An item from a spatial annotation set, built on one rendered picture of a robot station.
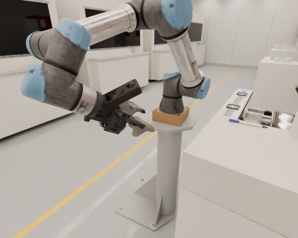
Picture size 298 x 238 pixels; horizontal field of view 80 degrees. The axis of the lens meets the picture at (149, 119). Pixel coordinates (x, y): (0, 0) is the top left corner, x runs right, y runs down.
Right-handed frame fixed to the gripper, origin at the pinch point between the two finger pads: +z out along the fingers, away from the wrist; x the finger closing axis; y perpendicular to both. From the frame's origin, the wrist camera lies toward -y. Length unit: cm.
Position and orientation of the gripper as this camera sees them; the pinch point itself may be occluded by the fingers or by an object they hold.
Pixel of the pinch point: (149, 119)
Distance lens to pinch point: 59.8
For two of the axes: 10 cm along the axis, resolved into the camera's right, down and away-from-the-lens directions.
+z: 7.0, 2.8, 6.5
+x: 3.4, 6.7, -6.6
